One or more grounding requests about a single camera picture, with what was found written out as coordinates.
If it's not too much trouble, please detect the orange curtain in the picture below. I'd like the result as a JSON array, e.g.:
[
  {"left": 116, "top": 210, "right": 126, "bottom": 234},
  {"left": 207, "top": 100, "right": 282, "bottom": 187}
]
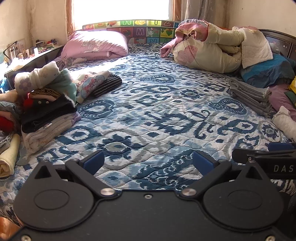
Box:
[{"left": 65, "top": 0, "right": 75, "bottom": 37}]

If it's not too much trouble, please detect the white printed sweatshirt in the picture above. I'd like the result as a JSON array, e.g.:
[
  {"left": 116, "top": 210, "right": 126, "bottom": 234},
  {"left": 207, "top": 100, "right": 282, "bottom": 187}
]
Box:
[{"left": 73, "top": 71, "right": 110, "bottom": 104}]

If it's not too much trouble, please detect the blue pillow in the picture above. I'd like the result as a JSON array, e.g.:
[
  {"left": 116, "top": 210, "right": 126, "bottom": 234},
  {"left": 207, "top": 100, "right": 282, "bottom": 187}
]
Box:
[{"left": 240, "top": 53, "right": 296, "bottom": 88}]

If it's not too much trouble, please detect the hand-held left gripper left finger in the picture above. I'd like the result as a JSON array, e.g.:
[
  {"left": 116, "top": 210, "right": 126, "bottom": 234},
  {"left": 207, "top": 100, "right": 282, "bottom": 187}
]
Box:
[{"left": 34, "top": 149, "right": 117, "bottom": 199}]

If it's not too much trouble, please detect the white floral rolled garment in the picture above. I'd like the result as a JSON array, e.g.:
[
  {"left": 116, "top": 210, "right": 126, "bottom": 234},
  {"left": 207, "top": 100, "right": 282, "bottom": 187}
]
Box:
[{"left": 14, "top": 61, "right": 61, "bottom": 91}]

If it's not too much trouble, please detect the desk lamp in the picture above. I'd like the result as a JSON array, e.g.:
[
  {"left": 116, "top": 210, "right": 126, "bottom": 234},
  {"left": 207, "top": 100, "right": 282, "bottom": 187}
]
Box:
[{"left": 3, "top": 41, "right": 18, "bottom": 62}]

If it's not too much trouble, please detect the dark wooden headboard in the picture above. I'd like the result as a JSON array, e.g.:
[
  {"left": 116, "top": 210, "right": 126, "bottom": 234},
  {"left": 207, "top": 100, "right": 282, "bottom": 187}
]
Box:
[{"left": 259, "top": 29, "right": 296, "bottom": 61}]

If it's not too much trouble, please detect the red green yellow knit garment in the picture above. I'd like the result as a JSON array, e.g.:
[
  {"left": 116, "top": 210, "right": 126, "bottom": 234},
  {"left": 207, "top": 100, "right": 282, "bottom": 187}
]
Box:
[{"left": 23, "top": 92, "right": 50, "bottom": 111}]

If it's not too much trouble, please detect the mustard brown garment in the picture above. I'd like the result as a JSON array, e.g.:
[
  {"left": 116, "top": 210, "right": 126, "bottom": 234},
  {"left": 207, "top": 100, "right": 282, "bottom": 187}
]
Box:
[{"left": 30, "top": 88, "right": 62, "bottom": 100}]

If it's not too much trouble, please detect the red cloth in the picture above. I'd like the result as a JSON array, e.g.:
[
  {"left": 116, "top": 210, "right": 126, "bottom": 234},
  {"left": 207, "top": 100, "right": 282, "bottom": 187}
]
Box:
[{"left": 0, "top": 116, "right": 15, "bottom": 133}]

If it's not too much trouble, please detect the black white striped garment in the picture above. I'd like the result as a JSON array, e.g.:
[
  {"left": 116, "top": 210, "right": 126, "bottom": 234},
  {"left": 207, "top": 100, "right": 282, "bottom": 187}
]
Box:
[{"left": 93, "top": 74, "right": 122, "bottom": 97}]

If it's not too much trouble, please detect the blue white patterned bedspread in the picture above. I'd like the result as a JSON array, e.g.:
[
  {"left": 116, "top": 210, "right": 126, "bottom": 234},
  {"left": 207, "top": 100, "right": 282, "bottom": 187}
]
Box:
[{"left": 0, "top": 42, "right": 292, "bottom": 223}]

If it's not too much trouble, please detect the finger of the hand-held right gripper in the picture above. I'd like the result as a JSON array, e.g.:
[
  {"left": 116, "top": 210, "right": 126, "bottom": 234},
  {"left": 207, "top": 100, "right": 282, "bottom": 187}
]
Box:
[{"left": 232, "top": 142, "right": 296, "bottom": 164}]

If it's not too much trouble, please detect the window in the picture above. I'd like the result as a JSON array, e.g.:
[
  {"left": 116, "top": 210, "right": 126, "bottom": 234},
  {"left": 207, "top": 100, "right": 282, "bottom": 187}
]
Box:
[{"left": 72, "top": 0, "right": 176, "bottom": 30}]

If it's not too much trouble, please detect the purple cloth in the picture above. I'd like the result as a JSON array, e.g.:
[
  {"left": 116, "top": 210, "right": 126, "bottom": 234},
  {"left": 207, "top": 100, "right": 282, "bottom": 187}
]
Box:
[{"left": 268, "top": 84, "right": 296, "bottom": 113}]

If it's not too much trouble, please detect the white purple floral folded blanket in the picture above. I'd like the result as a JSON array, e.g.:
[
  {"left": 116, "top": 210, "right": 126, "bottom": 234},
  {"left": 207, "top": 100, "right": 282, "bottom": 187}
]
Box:
[{"left": 21, "top": 112, "right": 82, "bottom": 154}]

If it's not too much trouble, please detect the pink folded quilt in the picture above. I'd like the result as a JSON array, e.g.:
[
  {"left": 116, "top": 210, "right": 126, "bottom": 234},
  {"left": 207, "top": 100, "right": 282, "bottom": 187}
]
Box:
[{"left": 60, "top": 31, "right": 128, "bottom": 64}]

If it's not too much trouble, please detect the black desk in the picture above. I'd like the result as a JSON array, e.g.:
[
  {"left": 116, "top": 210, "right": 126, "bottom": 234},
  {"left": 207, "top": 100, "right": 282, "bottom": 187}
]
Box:
[{"left": 4, "top": 44, "right": 65, "bottom": 78}]

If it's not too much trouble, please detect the grey folded cloth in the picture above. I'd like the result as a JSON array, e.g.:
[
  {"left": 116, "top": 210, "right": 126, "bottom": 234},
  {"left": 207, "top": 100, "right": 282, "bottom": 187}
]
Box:
[{"left": 228, "top": 78, "right": 273, "bottom": 117}]

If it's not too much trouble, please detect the black fringed garment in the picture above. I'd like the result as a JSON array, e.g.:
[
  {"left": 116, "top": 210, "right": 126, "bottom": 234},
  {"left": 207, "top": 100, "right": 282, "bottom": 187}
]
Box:
[{"left": 21, "top": 95, "right": 78, "bottom": 133}]

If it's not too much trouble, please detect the colourful alphabet foam mat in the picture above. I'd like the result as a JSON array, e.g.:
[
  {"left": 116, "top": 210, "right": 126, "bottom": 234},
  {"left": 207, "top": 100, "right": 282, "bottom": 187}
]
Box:
[{"left": 82, "top": 19, "right": 182, "bottom": 44}]

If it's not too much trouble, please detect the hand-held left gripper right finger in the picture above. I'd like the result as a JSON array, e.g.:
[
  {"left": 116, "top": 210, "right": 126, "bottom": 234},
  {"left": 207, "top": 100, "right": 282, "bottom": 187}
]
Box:
[{"left": 179, "top": 150, "right": 269, "bottom": 199}]

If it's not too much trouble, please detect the cream folded towel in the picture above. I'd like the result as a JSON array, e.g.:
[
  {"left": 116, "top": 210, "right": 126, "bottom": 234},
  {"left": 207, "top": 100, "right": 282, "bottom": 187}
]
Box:
[{"left": 0, "top": 134, "right": 21, "bottom": 178}]

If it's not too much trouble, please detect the cream pink floral duvet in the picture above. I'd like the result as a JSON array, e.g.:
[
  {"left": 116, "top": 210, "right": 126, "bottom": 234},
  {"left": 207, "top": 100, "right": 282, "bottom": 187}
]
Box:
[{"left": 160, "top": 19, "right": 258, "bottom": 74}]

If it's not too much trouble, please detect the grey sheer curtain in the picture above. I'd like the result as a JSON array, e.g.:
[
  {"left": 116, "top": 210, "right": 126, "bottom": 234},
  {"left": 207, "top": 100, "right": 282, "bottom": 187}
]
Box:
[{"left": 181, "top": 0, "right": 230, "bottom": 29}]

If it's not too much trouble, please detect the white quilted cloth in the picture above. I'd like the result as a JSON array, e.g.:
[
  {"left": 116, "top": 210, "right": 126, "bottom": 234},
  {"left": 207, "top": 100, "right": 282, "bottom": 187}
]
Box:
[{"left": 232, "top": 26, "right": 274, "bottom": 69}]

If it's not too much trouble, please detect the pale pink garment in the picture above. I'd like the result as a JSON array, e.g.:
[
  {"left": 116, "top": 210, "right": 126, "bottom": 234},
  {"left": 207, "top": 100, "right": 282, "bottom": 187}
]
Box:
[{"left": 35, "top": 94, "right": 61, "bottom": 103}]

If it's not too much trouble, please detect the mint green garment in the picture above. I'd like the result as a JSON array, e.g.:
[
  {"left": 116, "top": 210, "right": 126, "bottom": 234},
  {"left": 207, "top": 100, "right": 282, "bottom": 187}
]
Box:
[{"left": 47, "top": 69, "right": 78, "bottom": 105}]

